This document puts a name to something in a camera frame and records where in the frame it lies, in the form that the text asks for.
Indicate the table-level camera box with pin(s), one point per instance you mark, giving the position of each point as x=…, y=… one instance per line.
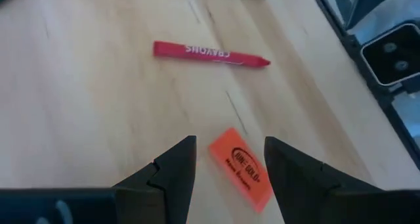
x=393, y=56

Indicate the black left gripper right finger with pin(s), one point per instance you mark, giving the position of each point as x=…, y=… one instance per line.
x=295, y=184

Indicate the orange red eraser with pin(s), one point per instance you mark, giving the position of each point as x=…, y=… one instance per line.
x=243, y=171

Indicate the red crayon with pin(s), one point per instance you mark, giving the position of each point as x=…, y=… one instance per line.
x=210, y=54

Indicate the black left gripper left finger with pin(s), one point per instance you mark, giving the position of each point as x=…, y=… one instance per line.
x=170, y=184

